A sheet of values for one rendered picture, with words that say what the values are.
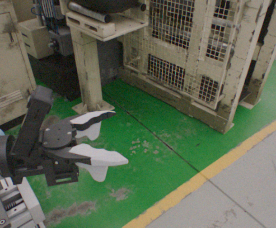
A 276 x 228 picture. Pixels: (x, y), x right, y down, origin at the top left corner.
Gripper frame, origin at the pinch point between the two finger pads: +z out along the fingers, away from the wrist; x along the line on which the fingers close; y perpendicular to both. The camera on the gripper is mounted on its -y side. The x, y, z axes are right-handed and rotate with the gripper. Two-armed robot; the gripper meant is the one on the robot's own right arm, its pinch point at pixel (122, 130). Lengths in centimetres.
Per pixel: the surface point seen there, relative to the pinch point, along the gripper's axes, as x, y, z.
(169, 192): -69, 98, 34
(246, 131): -110, 92, 111
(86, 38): -148, 21, -3
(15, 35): -152, 17, -50
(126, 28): -120, 10, 20
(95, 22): -116, 4, 2
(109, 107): -160, 84, 9
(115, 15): -145, 7, 17
